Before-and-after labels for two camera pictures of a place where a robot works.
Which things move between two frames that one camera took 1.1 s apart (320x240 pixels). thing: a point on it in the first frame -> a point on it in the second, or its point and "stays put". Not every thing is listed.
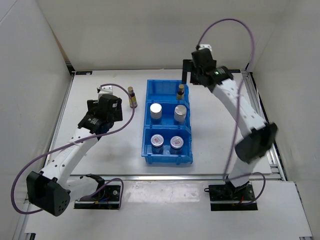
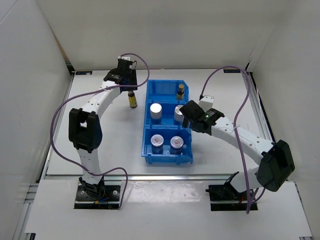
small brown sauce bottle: x=131 y=93 stays put
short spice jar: x=157 y=142 stays put
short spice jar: x=176 y=143 stays put
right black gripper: x=187 y=67 -> x=185 y=123
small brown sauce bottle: x=180 y=92 stays put
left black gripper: x=117 y=116 -> x=133 y=77
